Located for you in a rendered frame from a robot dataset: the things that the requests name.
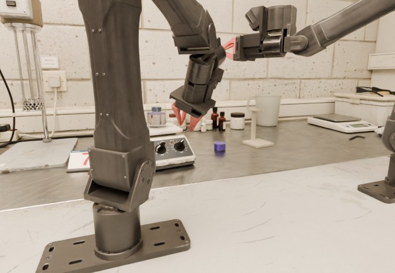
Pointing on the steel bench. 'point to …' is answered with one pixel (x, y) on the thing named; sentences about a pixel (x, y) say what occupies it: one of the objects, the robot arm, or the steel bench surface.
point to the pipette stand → (255, 133)
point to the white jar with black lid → (237, 121)
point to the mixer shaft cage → (36, 105)
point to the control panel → (173, 149)
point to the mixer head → (20, 4)
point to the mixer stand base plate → (37, 155)
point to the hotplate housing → (173, 158)
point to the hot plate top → (166, 130)
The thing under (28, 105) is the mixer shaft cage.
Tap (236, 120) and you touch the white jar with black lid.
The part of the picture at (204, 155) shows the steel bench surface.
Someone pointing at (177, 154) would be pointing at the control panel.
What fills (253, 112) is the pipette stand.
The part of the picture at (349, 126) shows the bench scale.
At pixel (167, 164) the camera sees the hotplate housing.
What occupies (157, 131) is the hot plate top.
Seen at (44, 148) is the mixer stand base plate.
